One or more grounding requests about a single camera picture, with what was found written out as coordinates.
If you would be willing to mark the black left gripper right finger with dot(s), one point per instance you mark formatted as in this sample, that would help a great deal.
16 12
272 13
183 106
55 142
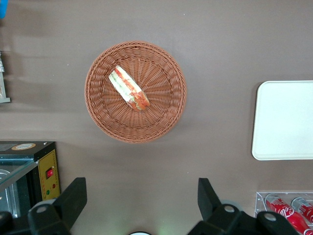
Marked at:
220 218

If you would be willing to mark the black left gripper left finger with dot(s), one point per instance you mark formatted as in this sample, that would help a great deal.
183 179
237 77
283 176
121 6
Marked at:
61 210

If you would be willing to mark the triangle sandwich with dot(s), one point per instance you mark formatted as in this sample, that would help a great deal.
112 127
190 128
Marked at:
127 88

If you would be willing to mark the white plastic tray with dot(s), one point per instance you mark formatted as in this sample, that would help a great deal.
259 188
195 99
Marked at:
283 120

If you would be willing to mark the brown round wicker basket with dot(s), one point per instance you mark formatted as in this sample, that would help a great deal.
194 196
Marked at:
159 98

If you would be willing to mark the clear acrylic bottle box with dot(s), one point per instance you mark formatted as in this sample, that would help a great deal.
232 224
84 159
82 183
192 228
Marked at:
259 203

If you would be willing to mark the red cola bottle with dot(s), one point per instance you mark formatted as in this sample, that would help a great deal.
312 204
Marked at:
286 213
304 208

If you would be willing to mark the black food warmer cabinet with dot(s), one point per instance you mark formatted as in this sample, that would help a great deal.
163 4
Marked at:
29 151

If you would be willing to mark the grey metal rack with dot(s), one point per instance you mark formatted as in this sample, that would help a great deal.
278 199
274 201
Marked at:
2 93

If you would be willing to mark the blue plastic object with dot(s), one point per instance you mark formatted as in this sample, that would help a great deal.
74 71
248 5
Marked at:
3 8

